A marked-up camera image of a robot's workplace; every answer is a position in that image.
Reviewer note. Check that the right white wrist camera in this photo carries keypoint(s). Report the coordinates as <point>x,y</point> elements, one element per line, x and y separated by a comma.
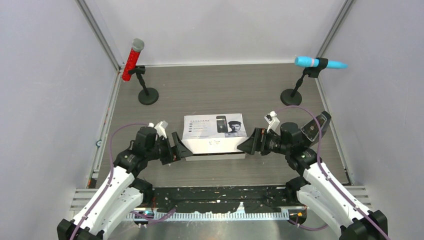
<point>272,120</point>

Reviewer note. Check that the left black microphone stand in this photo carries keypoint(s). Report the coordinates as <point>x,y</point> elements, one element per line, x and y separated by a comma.
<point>148,95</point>

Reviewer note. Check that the red glitter microphone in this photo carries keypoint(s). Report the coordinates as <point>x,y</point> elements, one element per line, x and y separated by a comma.
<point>137,46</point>

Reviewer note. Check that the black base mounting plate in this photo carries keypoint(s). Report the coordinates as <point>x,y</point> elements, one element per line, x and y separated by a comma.
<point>220,199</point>

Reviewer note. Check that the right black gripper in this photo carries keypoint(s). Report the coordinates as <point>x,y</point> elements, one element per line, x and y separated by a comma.
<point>257,142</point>

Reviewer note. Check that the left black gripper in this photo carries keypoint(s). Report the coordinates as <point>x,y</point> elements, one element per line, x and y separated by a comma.
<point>175,153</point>

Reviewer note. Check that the white hair clipper box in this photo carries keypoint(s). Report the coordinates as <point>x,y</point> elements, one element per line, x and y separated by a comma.
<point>214,136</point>

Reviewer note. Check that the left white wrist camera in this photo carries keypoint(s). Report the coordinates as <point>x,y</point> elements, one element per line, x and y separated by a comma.
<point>160,128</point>

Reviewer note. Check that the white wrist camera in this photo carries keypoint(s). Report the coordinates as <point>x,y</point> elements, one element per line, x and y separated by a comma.
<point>160,128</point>
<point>272,120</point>

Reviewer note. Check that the blue microphone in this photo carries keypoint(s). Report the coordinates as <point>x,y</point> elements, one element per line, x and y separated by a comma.
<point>309,62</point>

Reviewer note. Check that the right black microphone stand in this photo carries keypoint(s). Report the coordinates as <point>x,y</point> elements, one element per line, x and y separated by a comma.
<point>292,97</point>

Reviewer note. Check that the black microphone stand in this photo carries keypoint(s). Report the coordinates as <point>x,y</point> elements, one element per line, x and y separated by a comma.
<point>292,97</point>
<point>148,95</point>

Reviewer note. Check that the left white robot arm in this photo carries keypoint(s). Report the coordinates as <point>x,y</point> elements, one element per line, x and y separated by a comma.
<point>123,191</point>

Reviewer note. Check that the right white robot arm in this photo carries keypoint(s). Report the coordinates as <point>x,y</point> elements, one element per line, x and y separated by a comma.
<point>316,187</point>

